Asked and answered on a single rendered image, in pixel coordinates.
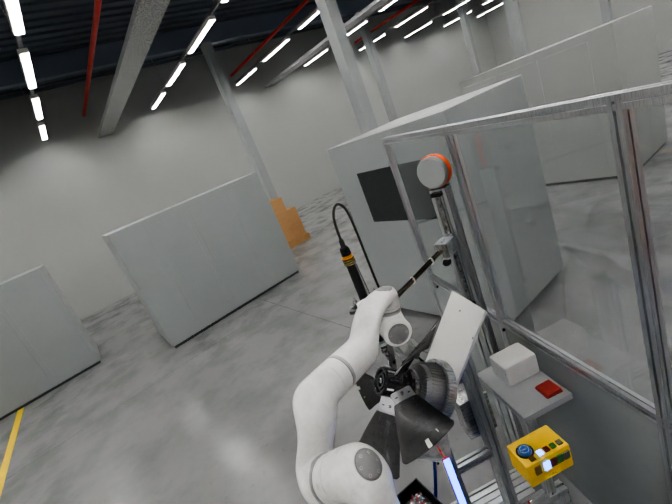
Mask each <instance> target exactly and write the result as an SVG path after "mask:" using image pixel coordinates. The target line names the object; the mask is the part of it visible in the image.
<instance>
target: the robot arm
mask: <svg viewBox="0 0 672 504"><path fill-rule="evenodd" d="M373 289H374V291H373V292H372V293H370V294H369V295H368V296H367V297H366V298H365V299H363V300H361V301H359V302H357V300H356V299H355V297H352V299H353V301H352V303H353V305H352V306H351V309H350V310H349V314H350V315H354V314H355V315H354V319H353V322H352V327H351V333H350V337H349V340H348V341H347V342H346V343H345V344H343V345H342V346H341V347H340V348H339V349H338V350H336V351H335V352H334V353H333V354H332V355H331V356H330V357H328V358H327V359H326V360H325V361H324V362H323V363H322V364H320V365H319V366H318V367H317V368H316V369H315V370H314V371H313V372H311V373H310V374H309V375H308V376H307V377H306V378H305V379H304V380H303V381H302V382H301V383H300V384H299V385H298V387H297V388H296V390H295V393H294V396H293V413H294V418H295V423H296V429H297V440H298V445H297V456H296V478H297V482H298V486H299V489H300V492H301V494H302V496H303V498H304V499H305V501H306V502H307V503H308V504H400V502H399V500H398V497H397V495H396V491H395V487H394V482H393V476H392V472H391V470H390V468H389V466H388V464H387V462H386V461H385V459H384V458H383V457H382V456H381V454H380V453H379V452H378V451H376V450H375V449H374V448H373V447H371V446H369V445H367V444H365V443H362V442H353V443H349V444H346V445H343V446H340V447H338V448H336V449H334V437H335V431H336V423H337V413H338V410H337V405H338V402H339V400H340V399H341V398H342V397H343V396H344V395H345V394H346V393H347V392H348V391H349V390H350V389H351V388H352V386H353V385H354V384H355V383H356V382H357V381H358V380H359V379H360V378H361V377H362V376H363V374H364V373H365V372H366V371H367V370H368V369H369V368H370V367H371V366H372V365H373V363H374V362H375V360H376V359H377V356H378V350H379V334H380V335H381V336H382V337H383V339H384V340H385V341H386V342H387V343H388V344H389V345H391V346H394V347H398V346H402V345H404V344H405V343H406V342H408V340H409V339H410V337H411V334H412V328H411V325H410V323H409V322H408V321H407V320H406V319H405V318H404V316H403V314H402V312H401V308H400V302H399V296H398V293H397V291H396V289H395V288H394V287H392V286H382V287H379V288H376V287H374V288H373Z"/></svg>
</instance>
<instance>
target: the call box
mask: <svg viewBox="0 0 672 504"><path fill-rule="evenodd" d="M557 439H560V440H561V441H562V442H563V444H561V445H557V444H556V443H555V440H557ZM552 442H553V443H554V444H556V445H557V447H556V448H554V449H552V448H551V447H550V446H549V445H548V444H550V443H552ZM523 444H526V445H528V446H529V447H530V448H531V451H532V453H531V455H533V456H534V457H535V458H536V460H535V461H533V462H531V461H530V460H529V459H528V457H529V456H527V457H523V456H521V455H520V454H519V453H518V447H519V446H520V445H523ZM544 446H548V447H549V448H550V449H551V450H550V451H549V452H547V453H546V452H545V451H544V450H543V449H542V448H543V447H544ZM507 449H508V452H509V456H510V459H511V462H512V465H513V466H514V468H515V469H516V470H517V471H518V472H519V473H520V474H521V475H522V477H523V478H524V479H525V480H526V481H527V482H528V483H529V485H530V486H531V487H535V486H537V485H538V484H540V483H542V482H544V481H546V480H547V479H549V478H551V477H553V476H554V475H556V474H558V473H560V472H561V471H563V470H565V469H567V468H569V467H570V466H572V465H573V460H572V456H571V452H570V448H569V445H568V443H566V442H565V441H564V440H563V439H562V438H561V437H560V436H558V435H557V434H556V433H555V432H554V431H553V430H551V429H550V428H549V427H548V426H547V425H544V426H543V427H541V428H539V429H537V430H535V431H533V432H532V433H530V434H528V435H526V436H524V437H522V438H521V439H519V440H517V441H515V442H513V443H511V444H510V445H508V446H507ZM539 449H541V450H542V451H543V452H544V454H543V455H541V456H539V455H538V454H537V453H536V451H537V450H539ZM566 450H569V452H570V456H571V457H570V458H569V459H567V460H564V461H563V462H562V463H560V464H558V465H556V466H554V467H552V468H551V469H549V470H547V471H545V468H544V465H543V463H544V462H546V461H548V460H549V461H550V459H551V458H553V457H556V456H557V455H559V454H560V453H562V452H564V451H566ZM562 454H563V453H562ZM531 455H530V456H531ZM539 465H540V466H541V468H542V471H543V473H542V474H540V475H538V476H537V475H536V473H535V469H534V468H535V467H537V466H539Z"/></svg>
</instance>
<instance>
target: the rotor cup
mask: <svg viewBox="0 0 672 504"><path fill-rule="evenodd" d="M408 369H409V370H408V371H407V372H406V371H405V372H404V373H402V374H401V375H399V376H398V377H397V378H396V376H397V374H396V375H394V374H395V373H396V371H397V370H398V369H395V368H390V367H385V366H381V367H380V368H379V369H378V370H377V372H376V374H375V378H374V389H375V392H376V394H377V395H378V396H382V397H387V398H391V396H390V395H391V394H392V393H394V392H396V391H398V390H400V389H402V388H404V387H406V386H410V387H411V388H412V390H413V391H414V393H415V389H416V378H415V374H414V372H413V371H412V370H411V369H410V368H408ZM388 370H389V371H394V372H395V373H392V372H388ZM381 378H382V383H381V384H380V379H381ZM387 388H388V389H394V391H389V390H387Z"/></svg>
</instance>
